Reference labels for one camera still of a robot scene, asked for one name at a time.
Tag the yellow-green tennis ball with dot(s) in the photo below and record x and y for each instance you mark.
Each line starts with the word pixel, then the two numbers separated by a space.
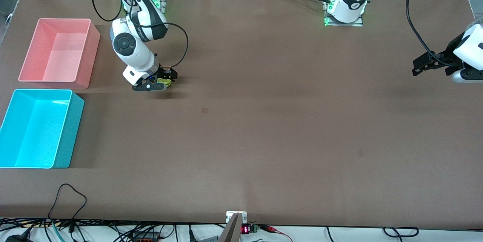
pixel 165 82

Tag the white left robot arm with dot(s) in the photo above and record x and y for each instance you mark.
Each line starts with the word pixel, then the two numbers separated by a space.
pixel 351 0

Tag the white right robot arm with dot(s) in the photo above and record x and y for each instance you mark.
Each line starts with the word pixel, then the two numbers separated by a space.
pixel 128 43

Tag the pink plastic bin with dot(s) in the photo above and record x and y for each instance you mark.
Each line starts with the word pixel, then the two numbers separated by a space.
pixel 60 49

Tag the blue plastic bin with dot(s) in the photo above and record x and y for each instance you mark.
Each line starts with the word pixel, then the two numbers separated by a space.
pixel 41 136

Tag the small white mounting plate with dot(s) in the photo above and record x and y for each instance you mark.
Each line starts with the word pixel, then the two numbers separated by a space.
pixel 230 216

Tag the red black device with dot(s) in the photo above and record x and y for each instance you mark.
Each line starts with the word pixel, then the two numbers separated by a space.
pixel 145 239

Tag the grey box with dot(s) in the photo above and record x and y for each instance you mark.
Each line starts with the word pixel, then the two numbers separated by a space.
pixel 207 239

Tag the grey angled metal bar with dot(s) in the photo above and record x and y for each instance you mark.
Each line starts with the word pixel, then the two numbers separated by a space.
pixel 232 232

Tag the red LED display module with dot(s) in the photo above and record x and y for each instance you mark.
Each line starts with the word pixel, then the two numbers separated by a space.
pixel 245 229

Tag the black power plug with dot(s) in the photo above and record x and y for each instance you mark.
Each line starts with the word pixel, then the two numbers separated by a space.
pixel 17 238

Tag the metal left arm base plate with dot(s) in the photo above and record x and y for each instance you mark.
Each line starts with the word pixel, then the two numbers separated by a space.
pixel 343 24

